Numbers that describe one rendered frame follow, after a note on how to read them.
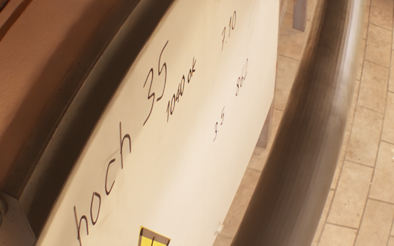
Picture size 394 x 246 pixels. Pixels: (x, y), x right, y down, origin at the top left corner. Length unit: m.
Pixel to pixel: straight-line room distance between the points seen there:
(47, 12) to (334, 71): 0.18
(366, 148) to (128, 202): 1.71
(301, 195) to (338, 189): 1.73
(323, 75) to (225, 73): 0.30
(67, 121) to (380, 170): 1.76
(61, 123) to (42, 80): 0.03
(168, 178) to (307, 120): 0.24
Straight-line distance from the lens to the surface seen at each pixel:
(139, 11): 0.36
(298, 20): 2.37
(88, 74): 0.32
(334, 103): 0.23
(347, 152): 2.03
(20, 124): 0.31
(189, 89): 0.44
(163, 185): 0.45
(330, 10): 0.27
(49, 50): 0.34
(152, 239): 0.46
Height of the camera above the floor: 1.56
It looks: 49 degrees down
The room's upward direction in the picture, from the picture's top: 2 degrees counter-clockwise
